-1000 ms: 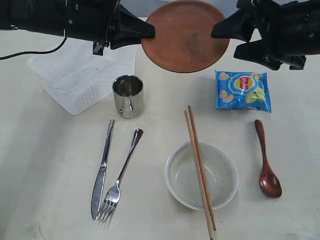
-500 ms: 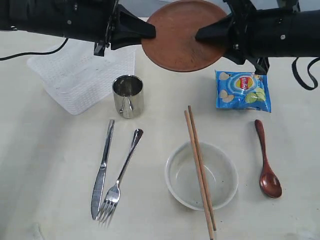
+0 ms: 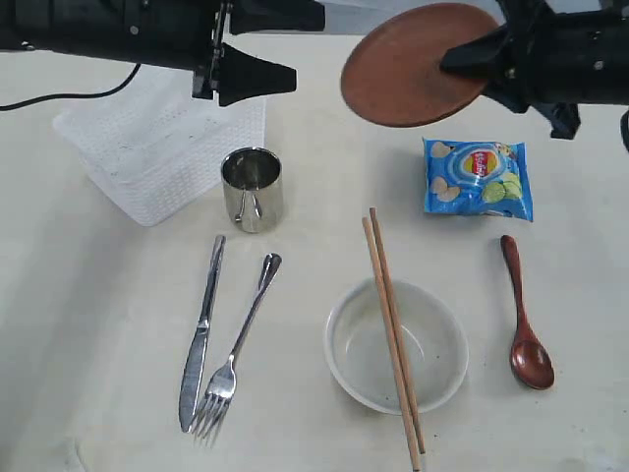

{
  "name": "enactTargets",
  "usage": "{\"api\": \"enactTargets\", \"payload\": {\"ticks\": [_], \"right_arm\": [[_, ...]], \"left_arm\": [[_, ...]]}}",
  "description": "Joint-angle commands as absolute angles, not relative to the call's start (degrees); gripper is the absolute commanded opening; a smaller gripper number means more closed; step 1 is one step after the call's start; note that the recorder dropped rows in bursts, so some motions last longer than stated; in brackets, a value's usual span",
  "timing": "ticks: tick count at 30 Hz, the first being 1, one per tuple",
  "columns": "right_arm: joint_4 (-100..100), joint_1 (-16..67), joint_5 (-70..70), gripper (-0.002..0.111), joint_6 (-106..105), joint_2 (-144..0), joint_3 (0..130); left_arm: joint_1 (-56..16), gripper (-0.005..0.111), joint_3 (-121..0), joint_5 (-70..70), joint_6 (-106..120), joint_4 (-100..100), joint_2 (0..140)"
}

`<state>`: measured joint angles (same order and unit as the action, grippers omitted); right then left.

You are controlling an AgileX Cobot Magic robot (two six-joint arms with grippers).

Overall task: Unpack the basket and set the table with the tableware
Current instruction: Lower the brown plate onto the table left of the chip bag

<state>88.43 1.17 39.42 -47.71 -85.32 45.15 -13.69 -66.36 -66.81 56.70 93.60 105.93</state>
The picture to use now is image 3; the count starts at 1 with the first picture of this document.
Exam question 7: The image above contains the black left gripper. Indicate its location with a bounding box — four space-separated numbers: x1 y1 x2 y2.
112 0 325 107

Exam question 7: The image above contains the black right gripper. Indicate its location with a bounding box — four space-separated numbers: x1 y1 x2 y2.
439 1 581 140

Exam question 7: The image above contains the brown round plate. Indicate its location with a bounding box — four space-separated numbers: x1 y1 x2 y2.
340 2 498 128

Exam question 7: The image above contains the blue chips bag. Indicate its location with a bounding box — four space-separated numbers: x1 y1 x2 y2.
423 139 534 222

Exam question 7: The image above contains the stainless steel cup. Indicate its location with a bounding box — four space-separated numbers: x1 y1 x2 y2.
220 147 284 234

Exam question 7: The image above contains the light wooden chopstick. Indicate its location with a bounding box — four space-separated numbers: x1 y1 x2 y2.
362 216 421 471

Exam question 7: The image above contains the dark red wooden spoon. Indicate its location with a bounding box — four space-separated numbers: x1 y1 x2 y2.
500 235 554 390

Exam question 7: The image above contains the white ceramic bowl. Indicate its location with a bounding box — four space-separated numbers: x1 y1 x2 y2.
323 279 469 416

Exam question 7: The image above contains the silver table knife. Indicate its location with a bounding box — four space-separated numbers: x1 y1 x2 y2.
178 235 226 433

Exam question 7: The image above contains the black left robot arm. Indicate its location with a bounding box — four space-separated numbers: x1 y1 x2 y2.
1 0 325 107

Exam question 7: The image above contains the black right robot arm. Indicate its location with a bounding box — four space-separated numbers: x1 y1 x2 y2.
440 1 628 140

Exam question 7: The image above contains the white perforated plastic basket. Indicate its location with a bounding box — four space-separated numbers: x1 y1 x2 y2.
53 66 266 226

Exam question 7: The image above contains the black cable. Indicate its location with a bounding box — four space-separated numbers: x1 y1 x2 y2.
0 61 143 112

